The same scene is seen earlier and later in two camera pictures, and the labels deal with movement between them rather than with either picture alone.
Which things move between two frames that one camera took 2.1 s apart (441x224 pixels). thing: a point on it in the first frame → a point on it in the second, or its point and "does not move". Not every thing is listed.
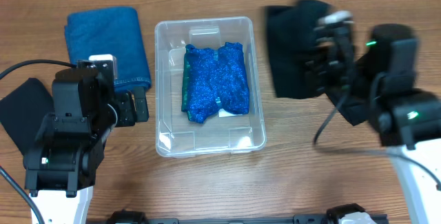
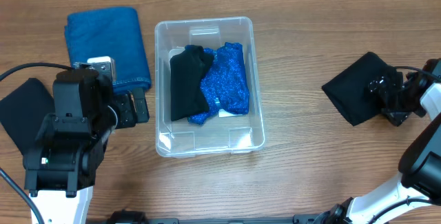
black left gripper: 128,116 does not move
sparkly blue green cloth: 213,78 does not move
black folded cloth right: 351,95 does not move
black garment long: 293,39 → 187,69
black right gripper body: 331,72 → 397,102
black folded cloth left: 23,110 does not move
